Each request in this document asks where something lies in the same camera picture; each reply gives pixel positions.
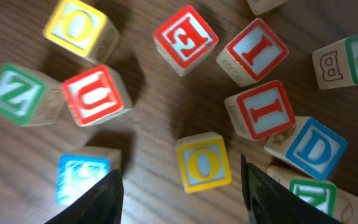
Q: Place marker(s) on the red I block lower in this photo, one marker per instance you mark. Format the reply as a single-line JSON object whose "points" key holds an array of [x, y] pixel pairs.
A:
{"points": [[261, 111]]}

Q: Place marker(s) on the blue H block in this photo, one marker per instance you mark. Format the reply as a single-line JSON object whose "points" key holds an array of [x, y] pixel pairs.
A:
{"points": [[81, 169]]}

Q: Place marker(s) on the red i block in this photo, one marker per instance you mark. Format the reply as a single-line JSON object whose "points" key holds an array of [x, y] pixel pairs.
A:
{"points": [[261, 111], [252, 54]]}

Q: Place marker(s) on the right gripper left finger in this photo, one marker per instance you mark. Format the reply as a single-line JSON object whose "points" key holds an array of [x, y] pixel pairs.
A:
{"points": [[101, 204]]}

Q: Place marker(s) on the blue 2 block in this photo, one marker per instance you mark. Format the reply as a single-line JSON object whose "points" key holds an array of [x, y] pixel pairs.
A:
{"points": [[346, 207]]}

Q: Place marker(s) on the green 4 block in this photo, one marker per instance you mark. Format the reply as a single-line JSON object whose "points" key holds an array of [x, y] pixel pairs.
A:
{"points": [[336, 65]]}

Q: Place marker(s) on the red I block upper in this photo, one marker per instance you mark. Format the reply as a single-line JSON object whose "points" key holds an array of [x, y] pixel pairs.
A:
{"points": [[252, 54]]}

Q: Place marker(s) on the green Z block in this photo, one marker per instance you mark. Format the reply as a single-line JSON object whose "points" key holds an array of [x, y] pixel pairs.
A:
{"points": [[29, 97]]}

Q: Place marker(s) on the green N block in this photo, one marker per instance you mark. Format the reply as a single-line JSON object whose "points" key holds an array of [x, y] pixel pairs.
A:
{"points": [[318, 193]]}

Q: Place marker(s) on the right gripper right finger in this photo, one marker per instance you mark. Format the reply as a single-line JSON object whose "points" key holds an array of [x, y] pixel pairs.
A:
{"points": [[267, 201]]}

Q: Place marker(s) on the blue D block centre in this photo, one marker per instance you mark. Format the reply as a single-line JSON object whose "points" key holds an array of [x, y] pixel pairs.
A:
{"points": [[310, 146]]}

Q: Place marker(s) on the red E block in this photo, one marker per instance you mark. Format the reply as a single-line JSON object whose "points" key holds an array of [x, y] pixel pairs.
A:
{"points": [[185, 40]]}

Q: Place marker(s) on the red U block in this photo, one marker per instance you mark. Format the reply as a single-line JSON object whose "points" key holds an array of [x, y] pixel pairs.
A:
{"points": [[96, 95]]}

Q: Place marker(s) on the blue L block top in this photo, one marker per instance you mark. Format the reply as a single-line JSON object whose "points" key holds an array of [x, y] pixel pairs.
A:
{"points": [[259, 7]]}

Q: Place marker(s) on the yellow o block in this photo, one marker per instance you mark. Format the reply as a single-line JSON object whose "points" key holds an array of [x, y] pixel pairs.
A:
{"points": [[203, 162], [83, 30]]}

